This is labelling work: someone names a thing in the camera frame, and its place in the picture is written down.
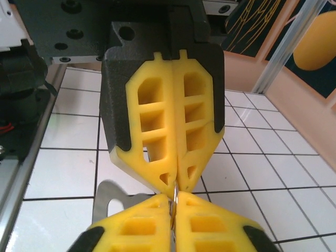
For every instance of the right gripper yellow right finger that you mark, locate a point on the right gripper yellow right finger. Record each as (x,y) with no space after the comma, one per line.
(210,225)

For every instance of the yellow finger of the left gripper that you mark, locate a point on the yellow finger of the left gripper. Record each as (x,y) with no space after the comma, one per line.
(136,92)
(210,92)

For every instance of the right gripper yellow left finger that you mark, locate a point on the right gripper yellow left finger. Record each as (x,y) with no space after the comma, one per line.
(131,228)

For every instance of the small clear pen-like object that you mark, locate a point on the small clear pen-like object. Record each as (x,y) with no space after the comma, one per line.
(175,195)

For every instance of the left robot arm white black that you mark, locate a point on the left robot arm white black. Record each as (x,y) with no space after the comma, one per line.
(18,78)

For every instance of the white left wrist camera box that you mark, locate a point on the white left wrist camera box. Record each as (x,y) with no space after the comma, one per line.
(10,23)

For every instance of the aluminium corner post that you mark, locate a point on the aluminium corner post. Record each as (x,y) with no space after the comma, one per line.
(278,52)

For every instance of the long aluminium base rail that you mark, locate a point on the long aluminium base rail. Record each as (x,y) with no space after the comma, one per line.
(18,183)

